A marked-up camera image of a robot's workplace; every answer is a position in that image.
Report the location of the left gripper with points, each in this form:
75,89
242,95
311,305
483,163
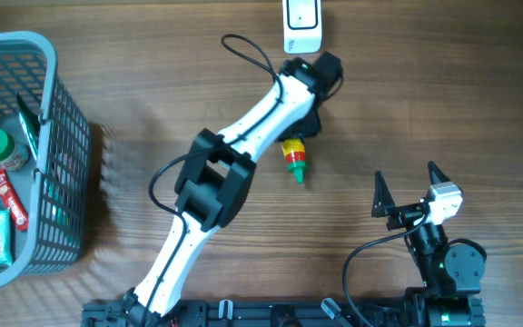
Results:
313,132

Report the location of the green lid jar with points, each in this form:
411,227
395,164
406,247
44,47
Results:
13,154

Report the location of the red sauce bottle green cap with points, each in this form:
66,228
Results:
295,156

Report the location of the red coffee stick sachet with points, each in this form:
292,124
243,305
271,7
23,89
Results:
12,201

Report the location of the green 3M gloves packet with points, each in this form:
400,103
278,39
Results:
30,125

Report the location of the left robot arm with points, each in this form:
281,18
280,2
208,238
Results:
217,175

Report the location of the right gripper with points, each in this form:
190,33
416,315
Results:
383,205

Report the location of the white barcode scanner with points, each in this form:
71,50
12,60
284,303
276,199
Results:
302,26

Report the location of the grey plastic shopping basket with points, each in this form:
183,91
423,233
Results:
52,185

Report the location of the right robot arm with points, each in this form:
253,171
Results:
451,270

